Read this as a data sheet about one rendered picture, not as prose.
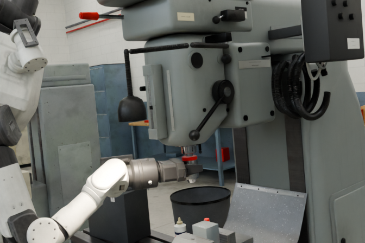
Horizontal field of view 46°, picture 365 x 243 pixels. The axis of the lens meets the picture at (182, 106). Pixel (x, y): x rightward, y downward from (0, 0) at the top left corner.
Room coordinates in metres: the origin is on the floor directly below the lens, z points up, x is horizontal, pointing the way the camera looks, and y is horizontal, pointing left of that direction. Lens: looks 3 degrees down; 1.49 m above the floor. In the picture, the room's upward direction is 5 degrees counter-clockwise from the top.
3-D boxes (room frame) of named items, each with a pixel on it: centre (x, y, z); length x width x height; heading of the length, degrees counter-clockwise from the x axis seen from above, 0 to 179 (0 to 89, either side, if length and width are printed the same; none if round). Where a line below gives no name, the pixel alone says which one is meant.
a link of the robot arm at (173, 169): (1.26, 0.08, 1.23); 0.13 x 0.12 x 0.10; 16
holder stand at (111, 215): (1.62, 0.28, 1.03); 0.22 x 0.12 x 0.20; 50
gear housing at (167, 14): (1.31, -0.04, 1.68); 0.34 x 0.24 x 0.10; 131
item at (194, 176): (1.28, -0.01, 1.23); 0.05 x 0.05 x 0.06
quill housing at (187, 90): (1.29, -0.01, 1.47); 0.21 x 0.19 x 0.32; 41
